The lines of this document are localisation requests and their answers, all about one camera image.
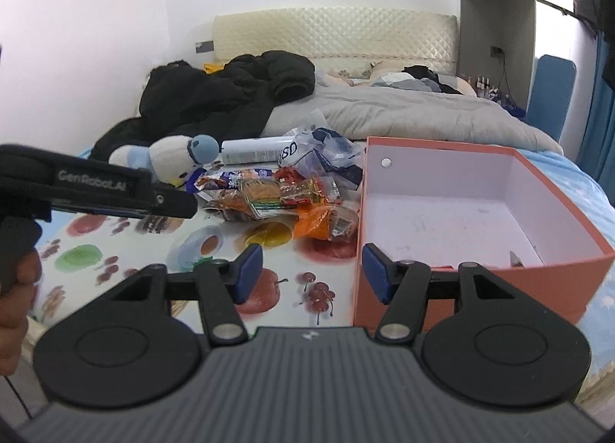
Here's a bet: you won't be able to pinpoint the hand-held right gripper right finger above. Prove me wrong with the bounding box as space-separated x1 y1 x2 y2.
362 244 517 344

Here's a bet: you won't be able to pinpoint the blue curtain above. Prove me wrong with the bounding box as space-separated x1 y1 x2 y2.
575 32 615 199

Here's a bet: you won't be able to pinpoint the blue snack packet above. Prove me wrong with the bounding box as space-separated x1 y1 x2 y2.
193 168 279 193

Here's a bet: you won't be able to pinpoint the clear plastic bag blue print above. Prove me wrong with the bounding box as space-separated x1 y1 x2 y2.
278 109 366 190

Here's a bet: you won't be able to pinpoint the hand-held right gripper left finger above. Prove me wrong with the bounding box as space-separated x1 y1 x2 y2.
111 245 264 345

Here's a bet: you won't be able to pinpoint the grey blanket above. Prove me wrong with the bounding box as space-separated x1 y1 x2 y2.
262 83 564 156

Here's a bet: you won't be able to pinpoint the white cylindrical tube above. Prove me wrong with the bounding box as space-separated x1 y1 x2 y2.
220 136 295 166

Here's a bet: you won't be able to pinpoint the cream quilted headboard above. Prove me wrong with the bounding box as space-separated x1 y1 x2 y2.
212 7 458 70

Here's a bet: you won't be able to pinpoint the pile of snack packets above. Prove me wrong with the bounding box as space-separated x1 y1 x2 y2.
193 166 361 241

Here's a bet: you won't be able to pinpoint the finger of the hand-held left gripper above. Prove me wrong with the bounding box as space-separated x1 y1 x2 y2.
153 184 199 220

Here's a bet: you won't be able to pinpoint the food printed mat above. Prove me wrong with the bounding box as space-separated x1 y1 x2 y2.
26 148 367 329

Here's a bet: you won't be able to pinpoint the grey and black clothes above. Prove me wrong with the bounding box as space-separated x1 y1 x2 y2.
369 65 466 96

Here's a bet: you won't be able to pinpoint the blue chair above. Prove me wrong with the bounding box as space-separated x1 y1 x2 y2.
525 54 577 144

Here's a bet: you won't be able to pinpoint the black cable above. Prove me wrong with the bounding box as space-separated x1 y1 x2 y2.
500 50 519 110

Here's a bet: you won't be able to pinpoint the black jacket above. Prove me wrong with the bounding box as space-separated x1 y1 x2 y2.
90 52 317 161

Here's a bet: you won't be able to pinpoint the group of small bottles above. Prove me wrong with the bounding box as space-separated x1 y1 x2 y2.
468 77 516 106

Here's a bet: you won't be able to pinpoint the light blue bed sheet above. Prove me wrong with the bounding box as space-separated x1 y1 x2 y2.
516 148 615 383

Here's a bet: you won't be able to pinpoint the pink cardboard box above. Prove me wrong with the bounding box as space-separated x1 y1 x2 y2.
352 136 615 327

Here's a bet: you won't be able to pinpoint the white and blue plush bird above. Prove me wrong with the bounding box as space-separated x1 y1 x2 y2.
108 134 222 192

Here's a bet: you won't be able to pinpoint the person's left hand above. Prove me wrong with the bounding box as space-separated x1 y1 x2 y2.
0 250 44 377

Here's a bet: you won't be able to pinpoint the clear packet of orange snack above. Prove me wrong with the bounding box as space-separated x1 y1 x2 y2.
204 183 299 223

